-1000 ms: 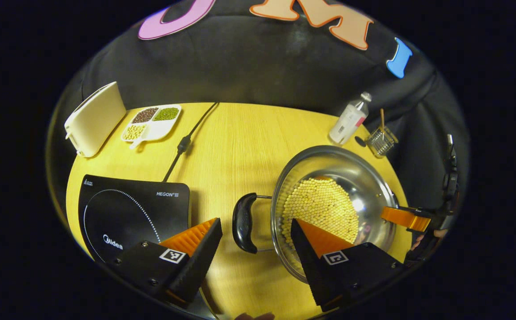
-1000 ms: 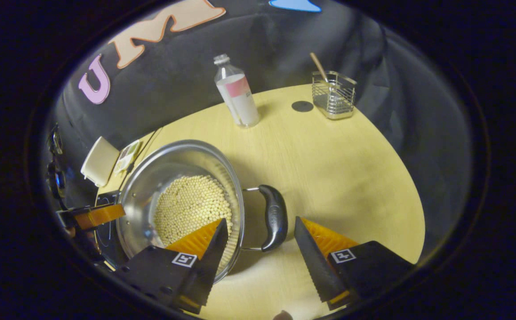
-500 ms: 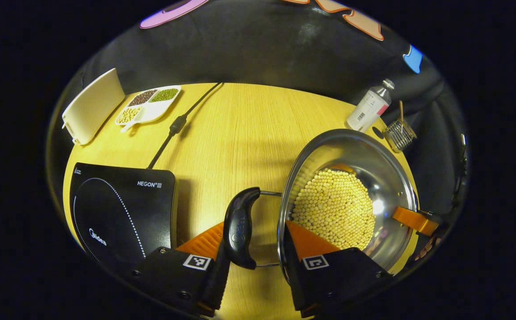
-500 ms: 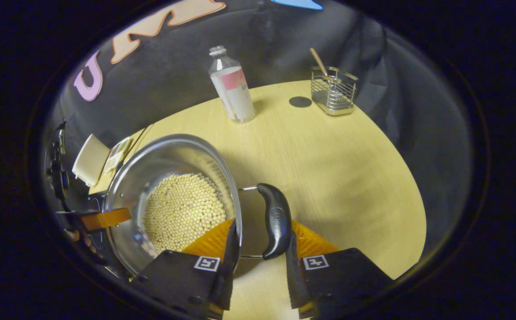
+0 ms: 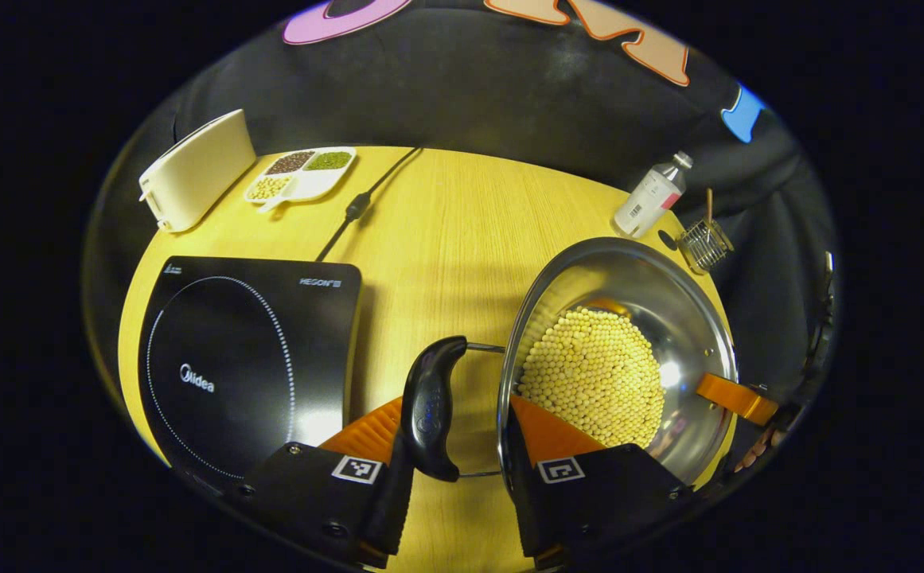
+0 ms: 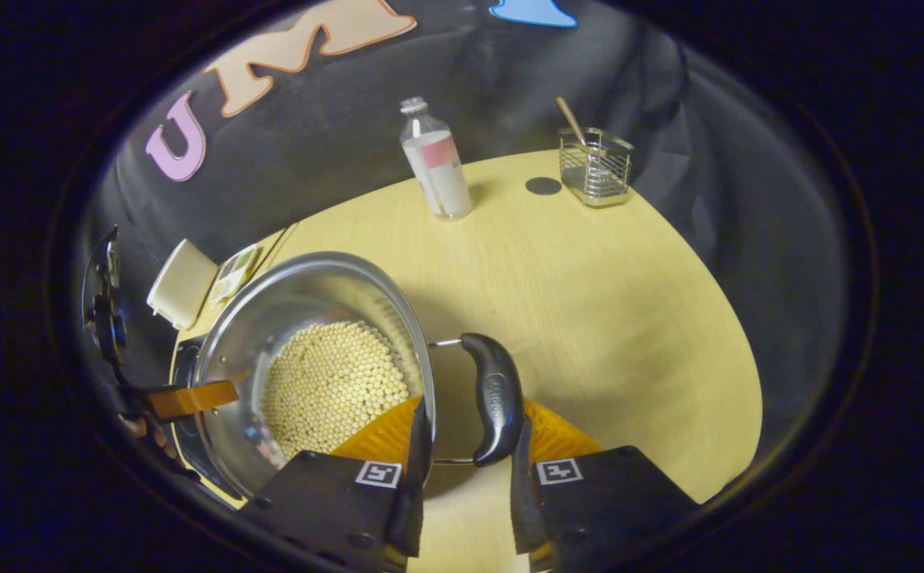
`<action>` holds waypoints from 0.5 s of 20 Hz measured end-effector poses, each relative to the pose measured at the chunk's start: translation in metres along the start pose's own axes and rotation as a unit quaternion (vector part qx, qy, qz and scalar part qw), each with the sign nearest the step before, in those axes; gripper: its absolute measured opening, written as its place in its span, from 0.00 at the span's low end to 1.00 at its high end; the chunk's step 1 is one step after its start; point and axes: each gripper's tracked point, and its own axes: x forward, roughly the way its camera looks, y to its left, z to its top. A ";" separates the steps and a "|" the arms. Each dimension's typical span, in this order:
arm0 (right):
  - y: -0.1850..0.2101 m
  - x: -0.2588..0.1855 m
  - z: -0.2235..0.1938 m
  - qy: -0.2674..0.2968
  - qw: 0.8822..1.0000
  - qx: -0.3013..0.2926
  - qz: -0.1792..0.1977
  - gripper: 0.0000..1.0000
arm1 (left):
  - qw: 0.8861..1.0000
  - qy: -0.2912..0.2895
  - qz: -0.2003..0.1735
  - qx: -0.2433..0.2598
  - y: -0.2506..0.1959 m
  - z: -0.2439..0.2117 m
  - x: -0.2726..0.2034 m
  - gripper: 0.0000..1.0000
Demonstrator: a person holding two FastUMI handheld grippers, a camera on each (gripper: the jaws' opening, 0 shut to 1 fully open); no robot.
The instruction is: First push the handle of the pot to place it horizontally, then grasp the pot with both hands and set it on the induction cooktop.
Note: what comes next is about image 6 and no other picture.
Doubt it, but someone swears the pile of yellow beans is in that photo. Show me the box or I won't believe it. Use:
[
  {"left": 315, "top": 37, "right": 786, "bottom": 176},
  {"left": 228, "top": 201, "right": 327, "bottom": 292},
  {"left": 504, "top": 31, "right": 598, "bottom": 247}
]
[{"left": 260, "top": 320, "right": 411, "bottom": 460}]

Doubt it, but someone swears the colourful printed card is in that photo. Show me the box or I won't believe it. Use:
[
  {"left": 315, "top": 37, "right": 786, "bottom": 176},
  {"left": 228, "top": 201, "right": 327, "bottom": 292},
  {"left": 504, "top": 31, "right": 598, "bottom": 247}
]
[{"left": 209, "top": 244, "right": 262, "bottom": 305}]

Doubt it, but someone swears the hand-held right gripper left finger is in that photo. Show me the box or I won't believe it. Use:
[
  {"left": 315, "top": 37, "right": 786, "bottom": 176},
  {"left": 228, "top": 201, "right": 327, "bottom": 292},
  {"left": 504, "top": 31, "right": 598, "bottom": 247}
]
[{"left": 239, "top": 394, "right": 435, "bottom": 570}]

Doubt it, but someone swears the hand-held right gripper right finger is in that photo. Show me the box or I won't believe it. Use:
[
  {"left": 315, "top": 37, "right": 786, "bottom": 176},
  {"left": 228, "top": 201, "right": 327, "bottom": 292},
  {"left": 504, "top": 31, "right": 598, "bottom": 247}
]
[{"left": 509, "top": 396, "right": 701, "bottom": 570}]

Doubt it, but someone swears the white plastic box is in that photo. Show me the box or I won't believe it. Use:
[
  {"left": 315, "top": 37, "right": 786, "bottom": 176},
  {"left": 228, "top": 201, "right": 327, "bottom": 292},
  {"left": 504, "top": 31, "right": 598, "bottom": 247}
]
[{"left": 146, "top": 239, "right": 220, "bottom": 330}]

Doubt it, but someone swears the stainless steel pot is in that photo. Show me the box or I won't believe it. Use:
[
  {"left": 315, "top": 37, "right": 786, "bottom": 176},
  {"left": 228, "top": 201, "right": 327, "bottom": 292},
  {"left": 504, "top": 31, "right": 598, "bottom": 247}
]
[{"left": 191, "top": 251, "right": 526, "bottom": 501}]

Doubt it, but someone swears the black induction cooktop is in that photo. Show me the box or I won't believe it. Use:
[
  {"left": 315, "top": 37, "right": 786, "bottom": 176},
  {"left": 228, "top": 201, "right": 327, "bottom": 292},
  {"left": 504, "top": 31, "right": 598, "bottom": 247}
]
[{"left": 169, "top": 338, "right": 244, "bottom": 502}]

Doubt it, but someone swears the wooden stick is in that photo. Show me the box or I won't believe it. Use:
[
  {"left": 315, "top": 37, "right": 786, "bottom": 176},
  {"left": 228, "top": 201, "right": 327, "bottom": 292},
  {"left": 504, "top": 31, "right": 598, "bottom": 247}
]
[{"left": 555, "top": 96, "right": 588, "bottom": 148}]

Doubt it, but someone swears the clear bottle with pink label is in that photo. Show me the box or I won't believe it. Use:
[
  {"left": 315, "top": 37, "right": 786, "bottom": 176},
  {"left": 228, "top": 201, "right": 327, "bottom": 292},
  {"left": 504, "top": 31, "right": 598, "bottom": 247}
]
[{"left": 399, "top": 96, "right": 474, "bottom": 222}]

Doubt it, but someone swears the metal wire holder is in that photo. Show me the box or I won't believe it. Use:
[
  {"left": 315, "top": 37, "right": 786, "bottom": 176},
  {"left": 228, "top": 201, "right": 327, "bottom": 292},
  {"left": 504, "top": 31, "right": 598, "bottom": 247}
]
[{"left": 559, "top": 127, "right": 635, "bottom": 209}]

